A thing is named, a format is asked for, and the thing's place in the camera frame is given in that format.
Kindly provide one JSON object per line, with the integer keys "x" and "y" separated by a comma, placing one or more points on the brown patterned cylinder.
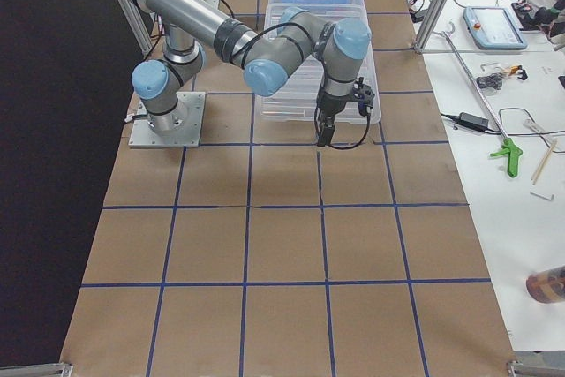
{"x": 547, "y": 286}

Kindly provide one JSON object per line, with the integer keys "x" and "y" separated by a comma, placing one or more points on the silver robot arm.
{"x": 190, "y": 25}

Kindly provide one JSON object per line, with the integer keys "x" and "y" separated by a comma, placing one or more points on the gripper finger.
{"x": 326, "y": 129}

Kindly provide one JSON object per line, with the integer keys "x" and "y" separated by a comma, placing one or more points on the small black gadget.
{"x": 494, "y": 81}

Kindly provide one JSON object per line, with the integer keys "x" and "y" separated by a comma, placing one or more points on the silver hex key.
{"x": 548, "y": 197}

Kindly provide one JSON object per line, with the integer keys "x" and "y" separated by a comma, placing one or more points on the black power adapter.
{"x": 471, "y": 122}

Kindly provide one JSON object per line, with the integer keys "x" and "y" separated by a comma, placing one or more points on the blue teach pendant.
{"x": 492, "y": 28}

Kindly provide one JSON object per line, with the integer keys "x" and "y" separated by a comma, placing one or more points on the grey corner bracket right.
{"x": 519, "y": 369}

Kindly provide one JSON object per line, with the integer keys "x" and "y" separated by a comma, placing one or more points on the grey corner bracket left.
{"x": 41, "y": 370}

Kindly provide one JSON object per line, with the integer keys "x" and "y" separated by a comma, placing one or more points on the grey corner bracket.
{"x": 41, "y": 370}
{"x": 519, "y": 369}

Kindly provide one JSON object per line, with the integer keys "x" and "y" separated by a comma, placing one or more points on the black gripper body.
{"x": 332, "y": 106}

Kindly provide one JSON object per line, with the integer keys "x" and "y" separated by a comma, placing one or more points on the green handled reacher tool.
{"x": 508, "y": 147}

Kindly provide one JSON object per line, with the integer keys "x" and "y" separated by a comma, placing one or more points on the wooden chopstick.
{"x": 536, "y": 174}

